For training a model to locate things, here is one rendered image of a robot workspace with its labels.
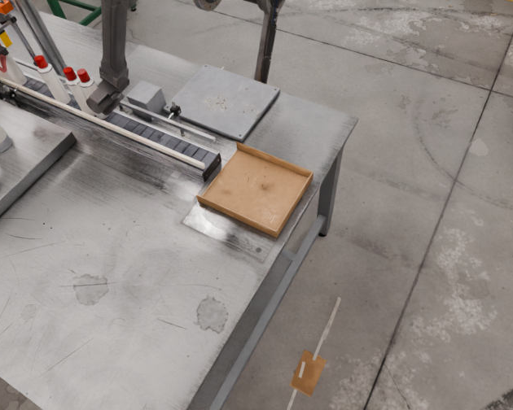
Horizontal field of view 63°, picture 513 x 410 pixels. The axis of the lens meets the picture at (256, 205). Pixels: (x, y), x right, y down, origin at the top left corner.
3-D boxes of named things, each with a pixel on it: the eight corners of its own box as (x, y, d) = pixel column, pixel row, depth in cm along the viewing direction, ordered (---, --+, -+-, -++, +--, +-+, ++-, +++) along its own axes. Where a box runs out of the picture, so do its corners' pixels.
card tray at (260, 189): (197, 201, 139) (195, 194, 136) (238, 148, 151) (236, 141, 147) (276, 237, 129) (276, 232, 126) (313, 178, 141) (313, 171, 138)
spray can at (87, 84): (94, 117, 157) (70, 73, 140) (103, 108, 159) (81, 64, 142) (104, 122, 155) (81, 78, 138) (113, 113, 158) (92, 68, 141)
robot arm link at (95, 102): (130, 76, 130) (107, 59, 129) (106, 99, 124) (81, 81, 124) (128, 98, 140) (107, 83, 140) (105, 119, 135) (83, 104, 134)
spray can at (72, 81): (81, 115, 158) (56, 71, 141) (90, 106, 160) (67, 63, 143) (91, 119, 156) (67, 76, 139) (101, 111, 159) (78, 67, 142)
